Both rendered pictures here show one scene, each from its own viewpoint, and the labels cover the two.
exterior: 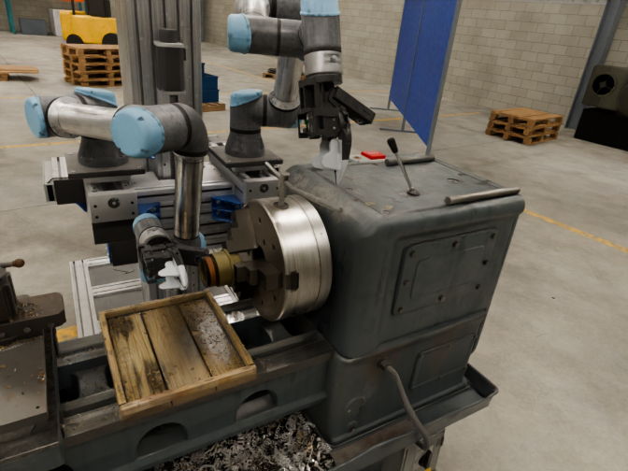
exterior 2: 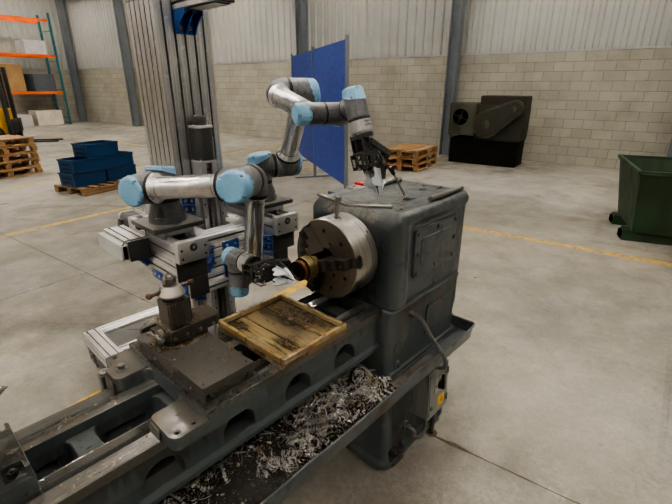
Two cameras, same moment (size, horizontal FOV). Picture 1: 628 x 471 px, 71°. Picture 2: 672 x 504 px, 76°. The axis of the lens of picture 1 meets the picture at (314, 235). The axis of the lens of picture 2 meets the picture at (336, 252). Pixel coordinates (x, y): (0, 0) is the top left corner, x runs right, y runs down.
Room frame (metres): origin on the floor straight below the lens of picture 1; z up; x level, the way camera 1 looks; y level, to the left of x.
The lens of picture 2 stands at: (-0.48, 0.49, 1.69)
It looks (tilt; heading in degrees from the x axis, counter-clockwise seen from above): 21 degrees down; 345
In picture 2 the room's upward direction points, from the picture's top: straight up
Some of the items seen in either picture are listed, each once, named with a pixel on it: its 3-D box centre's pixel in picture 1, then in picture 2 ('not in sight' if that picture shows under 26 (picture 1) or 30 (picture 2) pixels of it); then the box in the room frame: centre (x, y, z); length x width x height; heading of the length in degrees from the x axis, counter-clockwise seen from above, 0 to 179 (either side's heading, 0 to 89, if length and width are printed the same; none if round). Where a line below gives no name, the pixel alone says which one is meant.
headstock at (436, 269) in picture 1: (391, 237); (390, 234); (1.24, -0.24, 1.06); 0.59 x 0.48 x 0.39; 122
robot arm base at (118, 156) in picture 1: (102, 145); (166, 208); (1.40, 0.72, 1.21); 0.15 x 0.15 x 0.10
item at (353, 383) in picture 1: (362, 388); (384, 351); (1.24, -0.24, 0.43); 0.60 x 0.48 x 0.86; 122
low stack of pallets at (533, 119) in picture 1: (524, 124); (410, 156); (8.47, -3.69, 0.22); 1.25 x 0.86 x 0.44; 132
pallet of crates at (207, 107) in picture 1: (182, 85); (98, 165); (7.92, 2.52, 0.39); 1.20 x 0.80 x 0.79; 137
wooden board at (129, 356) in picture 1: (173, 344); (282, 326); (0.86, 0.32, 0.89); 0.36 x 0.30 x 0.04; 32
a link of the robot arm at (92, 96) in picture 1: (95, 109); (161, 181); (1.39, 0.72, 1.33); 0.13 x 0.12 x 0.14; 150
